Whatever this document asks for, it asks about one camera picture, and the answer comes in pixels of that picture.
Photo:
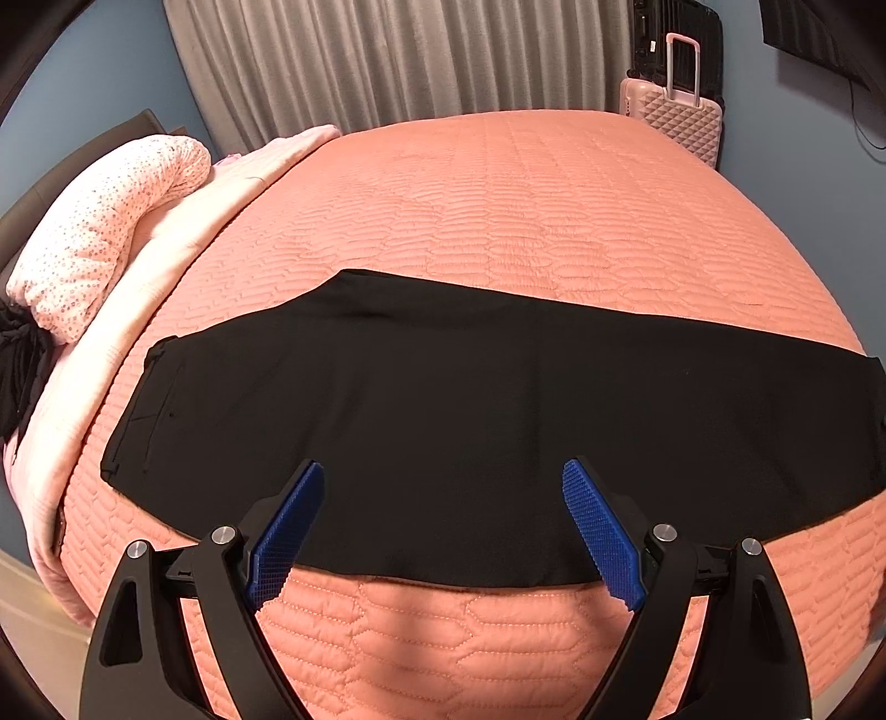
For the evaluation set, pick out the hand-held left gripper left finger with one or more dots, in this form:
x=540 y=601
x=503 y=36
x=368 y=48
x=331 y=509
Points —
x=291 y=526

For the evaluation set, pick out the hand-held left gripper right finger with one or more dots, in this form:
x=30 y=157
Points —
x=601 y=526

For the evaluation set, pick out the black pants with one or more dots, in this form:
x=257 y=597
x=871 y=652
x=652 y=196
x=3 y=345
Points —
x=484 y=415

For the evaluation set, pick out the black cloth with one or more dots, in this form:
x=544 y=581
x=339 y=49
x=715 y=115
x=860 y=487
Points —
x=21 y=367

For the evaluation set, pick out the light pink blanket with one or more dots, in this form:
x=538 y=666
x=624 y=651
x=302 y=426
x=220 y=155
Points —
x=207 y=208

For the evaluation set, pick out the salmon quilted bed cover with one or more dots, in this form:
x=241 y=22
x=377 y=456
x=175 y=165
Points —
x=519 y=201

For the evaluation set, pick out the pink dotted pillow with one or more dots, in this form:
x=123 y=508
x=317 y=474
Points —
x=97 y=221

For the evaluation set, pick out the pink hard-shell suitcase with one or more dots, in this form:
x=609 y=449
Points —
x=675 y=124

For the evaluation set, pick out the dark brown headboard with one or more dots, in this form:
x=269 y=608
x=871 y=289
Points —
x=83 y=159

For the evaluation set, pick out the grey pleated curtain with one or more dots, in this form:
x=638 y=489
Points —
x=401 y=62

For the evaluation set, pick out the black suitcase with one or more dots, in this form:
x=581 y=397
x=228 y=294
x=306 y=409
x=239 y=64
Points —
x=692 y=17

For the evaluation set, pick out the black wall television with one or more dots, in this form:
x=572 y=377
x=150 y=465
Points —
x=824 y=31

